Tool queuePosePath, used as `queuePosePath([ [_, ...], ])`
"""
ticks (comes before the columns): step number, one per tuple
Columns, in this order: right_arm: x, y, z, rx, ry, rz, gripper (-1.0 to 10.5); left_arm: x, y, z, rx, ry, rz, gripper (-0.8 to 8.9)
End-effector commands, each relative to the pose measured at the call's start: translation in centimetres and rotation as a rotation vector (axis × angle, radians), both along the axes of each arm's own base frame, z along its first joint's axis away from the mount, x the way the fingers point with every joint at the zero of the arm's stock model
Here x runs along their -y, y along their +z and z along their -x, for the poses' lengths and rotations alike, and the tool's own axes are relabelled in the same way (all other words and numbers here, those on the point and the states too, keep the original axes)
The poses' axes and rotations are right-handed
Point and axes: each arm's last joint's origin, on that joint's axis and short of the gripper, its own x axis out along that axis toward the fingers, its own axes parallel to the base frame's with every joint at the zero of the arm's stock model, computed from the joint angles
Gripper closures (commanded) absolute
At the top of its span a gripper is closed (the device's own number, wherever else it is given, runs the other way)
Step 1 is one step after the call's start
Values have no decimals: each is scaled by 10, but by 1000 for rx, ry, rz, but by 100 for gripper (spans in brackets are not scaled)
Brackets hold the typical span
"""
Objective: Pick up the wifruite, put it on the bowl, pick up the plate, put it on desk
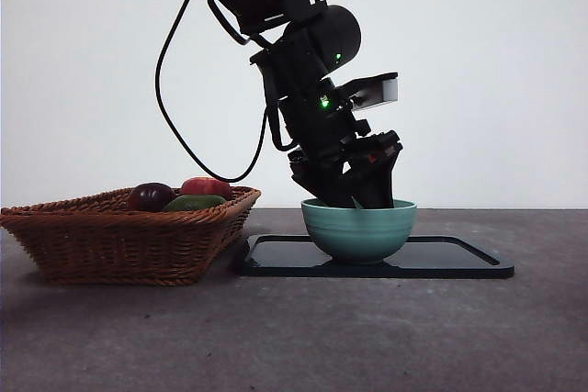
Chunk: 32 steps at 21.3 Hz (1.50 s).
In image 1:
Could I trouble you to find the teal ceramic bowl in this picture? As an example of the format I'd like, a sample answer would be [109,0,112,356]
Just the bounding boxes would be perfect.
[300,197,418,265]

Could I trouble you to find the dark green rectangular tray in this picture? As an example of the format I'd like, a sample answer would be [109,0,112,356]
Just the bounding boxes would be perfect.
[243,234,516,279]

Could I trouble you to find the red apple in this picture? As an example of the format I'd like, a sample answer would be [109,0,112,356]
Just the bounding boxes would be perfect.
[180,176,234,201]

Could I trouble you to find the green avocado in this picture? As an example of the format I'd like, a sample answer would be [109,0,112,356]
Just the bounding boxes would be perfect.
[163,195,230,213]

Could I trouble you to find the dark purple fruit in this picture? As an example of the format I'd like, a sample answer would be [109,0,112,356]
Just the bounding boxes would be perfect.
[127,183,178,213]

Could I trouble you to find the brown wicker basket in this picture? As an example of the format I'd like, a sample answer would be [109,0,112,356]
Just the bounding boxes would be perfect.
[0,185,263,286]

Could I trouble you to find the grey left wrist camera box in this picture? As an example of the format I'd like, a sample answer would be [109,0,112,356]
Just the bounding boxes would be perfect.
[342,73,399,112]

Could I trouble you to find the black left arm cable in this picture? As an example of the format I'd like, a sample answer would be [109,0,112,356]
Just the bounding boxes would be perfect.
[154,0,270,183]

